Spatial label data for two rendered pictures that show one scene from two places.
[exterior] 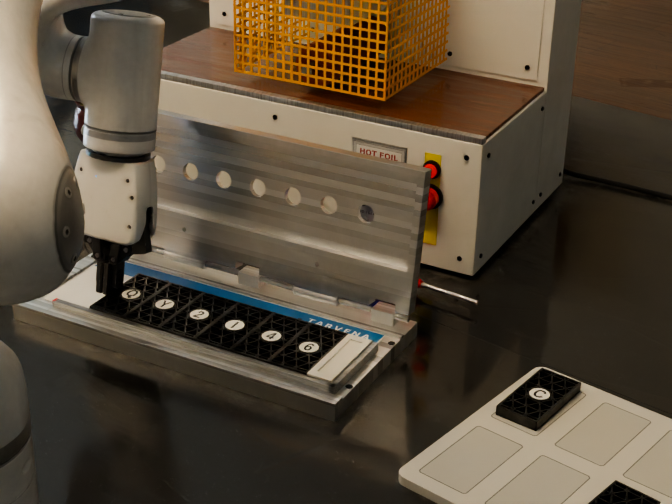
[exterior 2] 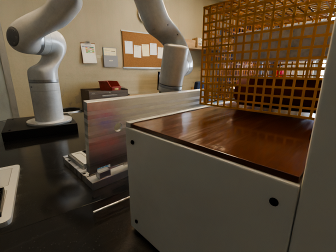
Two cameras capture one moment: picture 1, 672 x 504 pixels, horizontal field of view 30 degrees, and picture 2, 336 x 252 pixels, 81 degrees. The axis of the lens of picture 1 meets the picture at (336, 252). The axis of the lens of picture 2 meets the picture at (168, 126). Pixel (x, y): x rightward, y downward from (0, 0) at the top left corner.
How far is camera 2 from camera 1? 1.71 m
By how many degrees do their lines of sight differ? 98
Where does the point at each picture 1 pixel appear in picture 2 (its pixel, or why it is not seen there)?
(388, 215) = (105, 126)
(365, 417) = (57, 168)
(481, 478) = not seen: outside the picture
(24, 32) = (40, 10)
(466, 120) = (171, 123)
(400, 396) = (58, 177)
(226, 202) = not seen: hidden behind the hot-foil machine
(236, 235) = not seen: hidden behind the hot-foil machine
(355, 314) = (115, 169)
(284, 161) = (153, 104)
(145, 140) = (160, 86)
